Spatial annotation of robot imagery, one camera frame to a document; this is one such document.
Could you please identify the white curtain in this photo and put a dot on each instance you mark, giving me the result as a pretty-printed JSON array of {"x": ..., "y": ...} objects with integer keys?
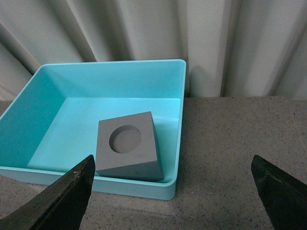
[{"x": 231, "y": 47}]

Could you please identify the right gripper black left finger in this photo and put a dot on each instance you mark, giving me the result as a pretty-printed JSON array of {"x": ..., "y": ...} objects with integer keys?
[{"x": 61, "y": 206}]

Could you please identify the light blue plastic box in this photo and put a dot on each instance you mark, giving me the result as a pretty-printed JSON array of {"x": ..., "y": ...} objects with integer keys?
[{"x": 52, "y": 124}]

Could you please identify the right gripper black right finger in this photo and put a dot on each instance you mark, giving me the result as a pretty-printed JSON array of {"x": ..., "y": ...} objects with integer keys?
[{"x": 283, "y": 196}]

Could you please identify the gray block with round recess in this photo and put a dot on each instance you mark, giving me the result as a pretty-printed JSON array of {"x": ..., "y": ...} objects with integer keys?
[{"x": 127, "y": 148}]

